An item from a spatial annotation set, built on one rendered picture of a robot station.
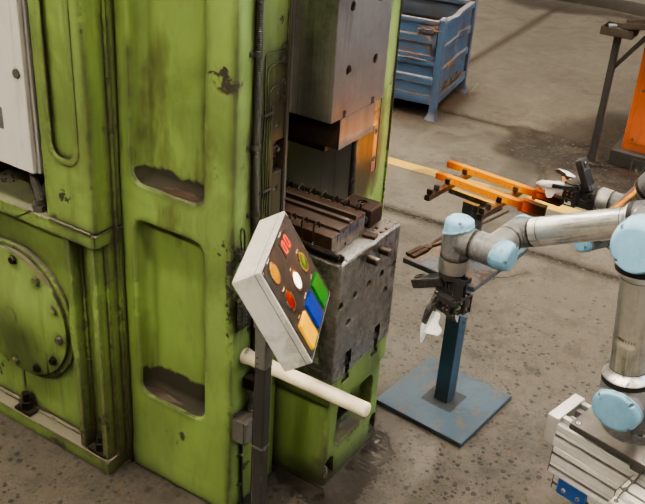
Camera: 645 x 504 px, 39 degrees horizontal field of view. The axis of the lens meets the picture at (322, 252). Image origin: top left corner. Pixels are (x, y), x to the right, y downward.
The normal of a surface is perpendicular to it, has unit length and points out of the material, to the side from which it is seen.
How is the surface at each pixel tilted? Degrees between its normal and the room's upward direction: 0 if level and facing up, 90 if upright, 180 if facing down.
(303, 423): 90
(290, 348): 90
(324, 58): 90
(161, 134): 89
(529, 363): 0
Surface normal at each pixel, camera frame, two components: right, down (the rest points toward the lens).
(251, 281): -0.14, 0.48
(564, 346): 0.06, -0.87
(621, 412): -0.60, 0.47
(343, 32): 0.84, 0.31
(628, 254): -0.61, 0.23
